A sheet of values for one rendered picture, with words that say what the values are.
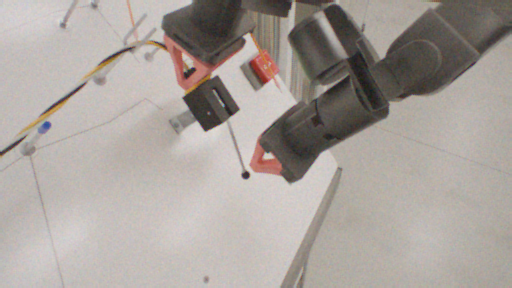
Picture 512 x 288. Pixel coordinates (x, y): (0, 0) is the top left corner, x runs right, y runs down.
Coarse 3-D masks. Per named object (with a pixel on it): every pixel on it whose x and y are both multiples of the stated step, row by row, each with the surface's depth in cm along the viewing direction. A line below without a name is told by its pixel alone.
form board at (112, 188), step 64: (0, 0) 37; (64, 0) 42; (0, 64) 36; (64, 64) 40; (128, 64) 46; (192, 64) 54; (0, 128) 34; (64, 128) 38; (128, 128) 44; (192, 128) 51; (256, 128) 60; (0, 192) 33; (64, 192) 36; (128, 192) 41; (192, 192) 48; (256, 192) 56; (320, 192) 68; (0, 256) 31; (64, 256) 35; (128, 256) 39; (192, 256) 45; (256, 256) 52
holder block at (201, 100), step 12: (204, 84) 43; (216, 84) 44; (192, 96) 43; (204, 96) 42; (216, 96) 44; (228, 96) 45; (192, 108) 45; (204, 108) 43; (216, 108) 43; (228, 108) 45; (204, 120) 44; (216, 120) 43
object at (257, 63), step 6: (258, 54) 62; (264, 54) 62; (252, 60) 60; (258, 60) 61; (270, 60) 63; (252, 66) 61; (258, 66) 60; (264, 66) 61; (270, 66) 63; (276, 66) 64; (258, 72) 61; (264, 72) 61; (276, 72) 63; (264, 78) 61; (270, 78) 62
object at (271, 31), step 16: (288, 0) 91; (256, 16) 97; (272, 16) 95; (288, 16) 93; (304, 16) 128; (256, 32) 97; (272, 32) 98; (288, 32) 96; (272, 48) 101; (288, 48) 100; (288, 64) 104; (288, 80) 108; (304, 96) 151
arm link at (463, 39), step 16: (432, 16) 28; (448, 16) 28; (464, 16) 27; (480, 16) 27; (496, 16) 26; (416, 32) 29; (432, 32) 28; (448, 32) 28; (464, 32) 27; (480, 32) 27; (496, 32) 26; (448, 48) 28; (464, 48) 27; (480, 48) 27; (448, 64) 28; (464, 64) 27; (432, 80) 28; (448, 80) 28
